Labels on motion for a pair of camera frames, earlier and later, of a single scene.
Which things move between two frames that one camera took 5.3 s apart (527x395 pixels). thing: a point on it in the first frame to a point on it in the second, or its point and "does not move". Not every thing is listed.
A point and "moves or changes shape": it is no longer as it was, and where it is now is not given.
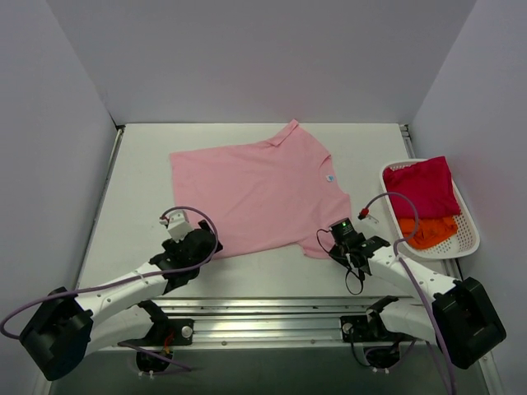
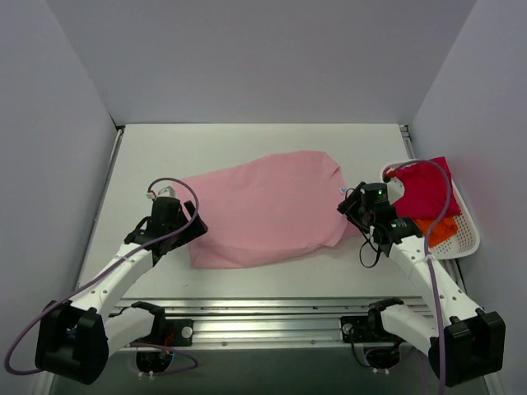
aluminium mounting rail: (271, 322) does not move
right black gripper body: (343, 252) to (351, 204)
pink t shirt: (263, 196) moves or changes shape
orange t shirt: (431, 230) does not move
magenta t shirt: (429, 183) does not move
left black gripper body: (207, 237) to (191, 225)
